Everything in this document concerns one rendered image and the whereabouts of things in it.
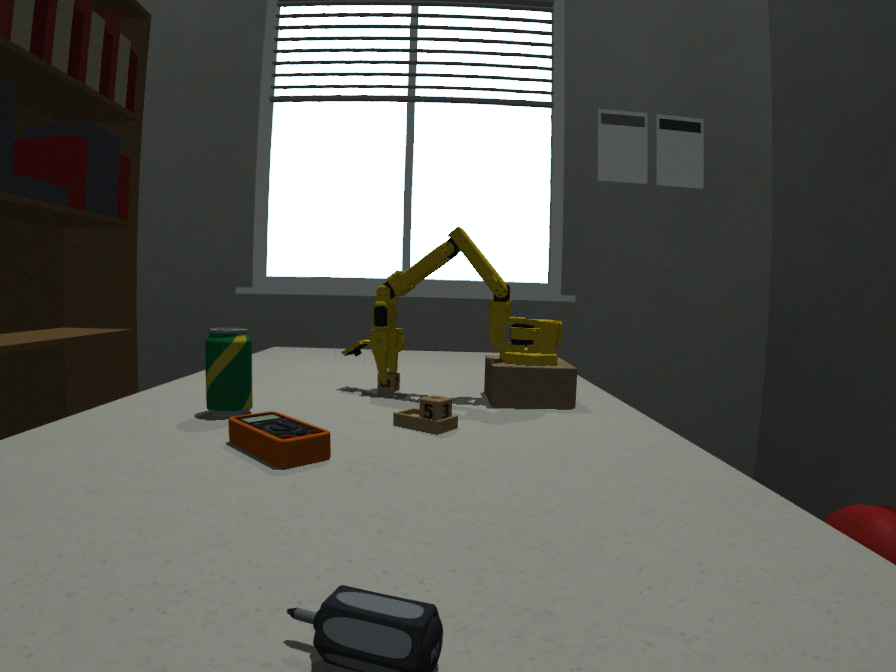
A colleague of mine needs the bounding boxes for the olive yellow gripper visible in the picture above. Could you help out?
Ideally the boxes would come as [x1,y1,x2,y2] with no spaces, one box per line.
[341,327,405,385]

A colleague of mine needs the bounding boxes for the orange digital multimeter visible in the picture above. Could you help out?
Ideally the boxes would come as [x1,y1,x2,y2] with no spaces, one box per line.
[229,411,331,469]

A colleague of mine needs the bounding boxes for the green drink can with yellow stripe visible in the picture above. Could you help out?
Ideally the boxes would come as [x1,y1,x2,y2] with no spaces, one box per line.
[205,328,253,417]

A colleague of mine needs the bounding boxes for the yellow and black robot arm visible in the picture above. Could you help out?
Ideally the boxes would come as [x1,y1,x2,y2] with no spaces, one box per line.
[372,226,559,366]

